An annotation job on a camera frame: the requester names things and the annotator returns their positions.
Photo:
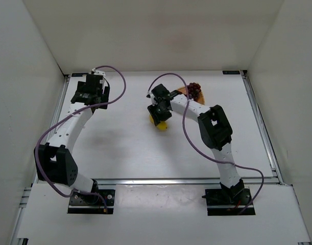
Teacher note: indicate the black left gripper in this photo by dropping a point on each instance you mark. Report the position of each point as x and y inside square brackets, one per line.
[85, 95]

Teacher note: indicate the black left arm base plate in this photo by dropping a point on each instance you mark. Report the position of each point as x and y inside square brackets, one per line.
[80, 204]

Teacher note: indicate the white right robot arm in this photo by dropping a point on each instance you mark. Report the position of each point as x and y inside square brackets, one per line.
[214, 127]

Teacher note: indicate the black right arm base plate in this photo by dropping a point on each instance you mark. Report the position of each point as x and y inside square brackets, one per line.
[218, 205]

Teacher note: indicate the purple fake grape bunch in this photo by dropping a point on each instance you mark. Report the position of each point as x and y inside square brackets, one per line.
[192, 89]

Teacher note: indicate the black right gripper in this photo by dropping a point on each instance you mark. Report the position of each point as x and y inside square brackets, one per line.
[158, 116]

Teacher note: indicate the woven wicker fruit basket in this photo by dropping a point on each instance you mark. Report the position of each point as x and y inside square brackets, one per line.
[199, 98]

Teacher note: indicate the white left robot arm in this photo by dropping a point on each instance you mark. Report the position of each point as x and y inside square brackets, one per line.
[54, 161]

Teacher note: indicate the yellow fake lemon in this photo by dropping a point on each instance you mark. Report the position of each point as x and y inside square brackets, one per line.
[162, 126]

